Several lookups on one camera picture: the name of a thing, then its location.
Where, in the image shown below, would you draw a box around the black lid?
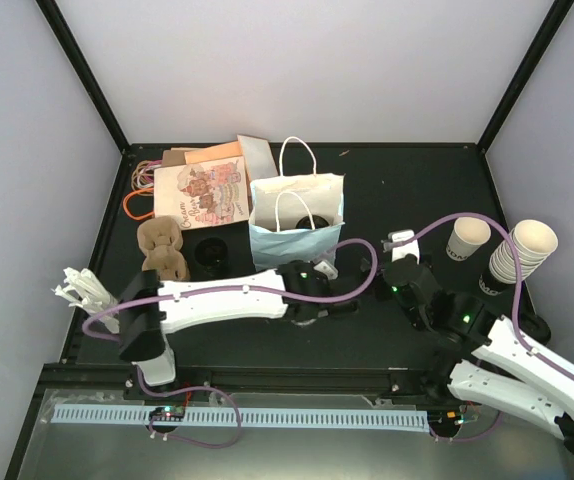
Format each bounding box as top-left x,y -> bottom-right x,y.
295,215 -> 329,230

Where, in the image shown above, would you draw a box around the light blue paper bag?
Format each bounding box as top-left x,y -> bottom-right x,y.
247,136 -> 346,274

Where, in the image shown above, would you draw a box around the brown pulp cup carrier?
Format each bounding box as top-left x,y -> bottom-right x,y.
137,216 -> 190,282

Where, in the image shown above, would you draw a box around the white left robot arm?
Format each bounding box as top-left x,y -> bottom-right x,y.
118,261 -> 358,399

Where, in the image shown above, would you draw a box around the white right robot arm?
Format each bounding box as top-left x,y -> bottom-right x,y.
371,255 -> 574,455

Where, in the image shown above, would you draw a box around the stack of white paper cups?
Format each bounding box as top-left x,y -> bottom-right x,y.
479,219 -> 559,296

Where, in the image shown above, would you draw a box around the stack of black lids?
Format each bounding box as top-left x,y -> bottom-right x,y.
519,312 -> 552,345

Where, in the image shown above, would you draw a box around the illustrated greeting card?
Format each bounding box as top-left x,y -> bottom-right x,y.
153,156 -> 250,230

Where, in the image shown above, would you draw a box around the brown cardboard sleeve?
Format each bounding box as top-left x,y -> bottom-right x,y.
161,147 -> 192,168

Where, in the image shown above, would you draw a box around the rubber bands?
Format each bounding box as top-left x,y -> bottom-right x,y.
122,160 -> 162,221

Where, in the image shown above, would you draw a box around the white plastic cutlery pile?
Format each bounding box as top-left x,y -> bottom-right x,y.
52,267 -> 119,337

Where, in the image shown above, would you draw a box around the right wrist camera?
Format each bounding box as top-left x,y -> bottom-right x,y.
381,230 -> 421,264

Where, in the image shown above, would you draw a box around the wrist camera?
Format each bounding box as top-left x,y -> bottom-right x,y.
381,230 -> 421,264
314,259 -> 339,280

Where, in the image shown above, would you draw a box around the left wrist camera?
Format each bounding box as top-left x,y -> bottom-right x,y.
314,259 -> 339,280

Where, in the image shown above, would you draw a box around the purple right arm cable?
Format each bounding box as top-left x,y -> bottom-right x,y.
391,212 -> 574,445

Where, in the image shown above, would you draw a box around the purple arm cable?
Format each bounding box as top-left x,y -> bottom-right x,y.
81,237 -> 380,449
391,212 -> 574,445

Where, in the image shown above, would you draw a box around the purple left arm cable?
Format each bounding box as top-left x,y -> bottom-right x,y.
81,237 -> 380,449

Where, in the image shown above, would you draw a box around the light blue cable duct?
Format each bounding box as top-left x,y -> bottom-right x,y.
51,404 -> 429,433

